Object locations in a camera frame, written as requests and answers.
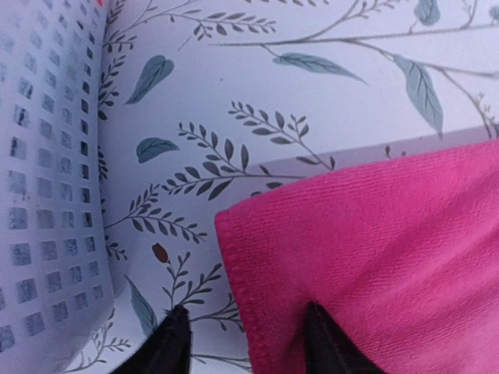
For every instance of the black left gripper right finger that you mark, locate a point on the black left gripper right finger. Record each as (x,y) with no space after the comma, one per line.
(328,350)

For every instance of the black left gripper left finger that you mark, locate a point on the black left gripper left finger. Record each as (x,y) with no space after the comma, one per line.
(166,351)

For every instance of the pink towel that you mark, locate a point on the pink towel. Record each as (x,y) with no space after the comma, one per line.
(401,254)

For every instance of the white plastic basket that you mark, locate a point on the white plastic basket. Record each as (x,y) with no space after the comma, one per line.
(55,282)

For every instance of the floral tablecloth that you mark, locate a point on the floral tablecloth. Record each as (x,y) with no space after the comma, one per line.
(203,104)

